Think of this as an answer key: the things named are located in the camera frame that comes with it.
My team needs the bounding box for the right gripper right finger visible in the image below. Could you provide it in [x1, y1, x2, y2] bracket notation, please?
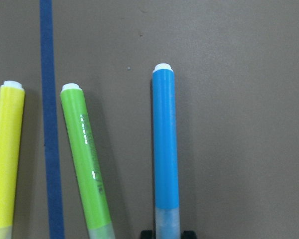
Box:
[181, 231, 196, 239]

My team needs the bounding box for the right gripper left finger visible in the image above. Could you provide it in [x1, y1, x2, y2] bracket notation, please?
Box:
[140, 230, 154, 239]

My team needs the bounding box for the yellow highlighter pen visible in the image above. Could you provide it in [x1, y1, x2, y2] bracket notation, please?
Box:
[0, 81, 25, 239]

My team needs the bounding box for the blue highlighter pen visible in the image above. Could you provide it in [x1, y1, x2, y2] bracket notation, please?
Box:
[152, 63, 181, 239]

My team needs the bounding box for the green highlighter pen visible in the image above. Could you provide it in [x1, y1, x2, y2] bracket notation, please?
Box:
[60, 83, 115, 239]

